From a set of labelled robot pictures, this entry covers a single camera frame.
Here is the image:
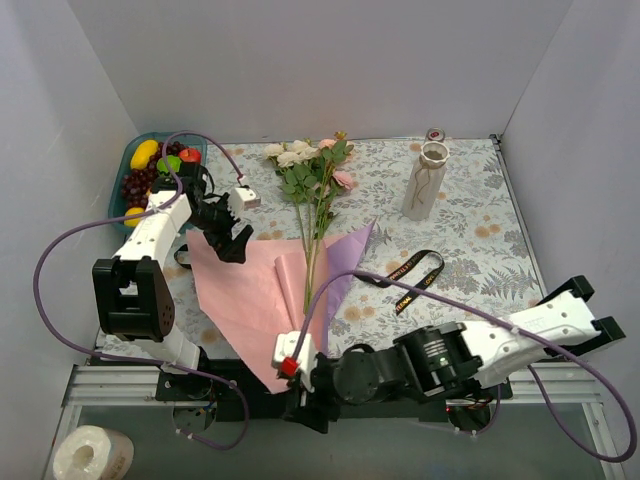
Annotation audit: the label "white tissue roll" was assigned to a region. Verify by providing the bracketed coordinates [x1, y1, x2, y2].
[52, 425, 134, 480]

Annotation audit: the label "yellow mango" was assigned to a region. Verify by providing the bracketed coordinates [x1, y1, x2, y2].
[130, 139, 158, 170]

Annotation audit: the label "dark red grapes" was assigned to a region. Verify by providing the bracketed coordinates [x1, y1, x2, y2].
[119, 141, 186, 211]

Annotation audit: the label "white ceramic vase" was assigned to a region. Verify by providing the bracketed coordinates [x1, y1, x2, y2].
[402, 141, 450, 221]

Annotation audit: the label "teal plastic fruit tray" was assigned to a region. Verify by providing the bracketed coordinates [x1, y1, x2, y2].
[108, 132, 207, 218]

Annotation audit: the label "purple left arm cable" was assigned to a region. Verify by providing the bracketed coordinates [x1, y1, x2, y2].
[32, 130, 251, 450]

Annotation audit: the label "yellow lemon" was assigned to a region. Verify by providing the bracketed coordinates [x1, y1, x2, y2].
[123, 207, 145, 228]

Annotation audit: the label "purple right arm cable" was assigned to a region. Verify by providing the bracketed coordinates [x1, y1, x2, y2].
[297, 269, 636, 464]

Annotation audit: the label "purple pink wrapping paper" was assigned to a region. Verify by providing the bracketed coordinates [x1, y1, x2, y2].
[186, 221, 375, 394]

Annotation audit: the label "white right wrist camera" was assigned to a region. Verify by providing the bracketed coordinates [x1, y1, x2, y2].
[272, 331, 318, 382]

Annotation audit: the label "green apple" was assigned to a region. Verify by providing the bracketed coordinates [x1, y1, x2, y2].
[156, 155, 182, 176]

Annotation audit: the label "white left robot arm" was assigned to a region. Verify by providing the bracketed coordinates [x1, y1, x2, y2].
[92, 163, 260, 400]

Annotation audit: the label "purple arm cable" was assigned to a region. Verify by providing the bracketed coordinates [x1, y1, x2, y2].
[32, 130, 251, 450]
[297, 269, 636, 464]

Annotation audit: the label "floral table mat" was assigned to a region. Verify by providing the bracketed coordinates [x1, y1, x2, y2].
[164, 138, 546, 358]

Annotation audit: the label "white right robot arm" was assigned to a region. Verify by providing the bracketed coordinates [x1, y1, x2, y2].
[272, 276, 624, 433]

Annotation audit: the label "red apple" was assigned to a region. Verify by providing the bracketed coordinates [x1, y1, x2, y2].
[178, 147, 202, 164]

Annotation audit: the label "artificial flower bouquet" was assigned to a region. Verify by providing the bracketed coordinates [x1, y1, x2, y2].
[263, 131, 354, 311]

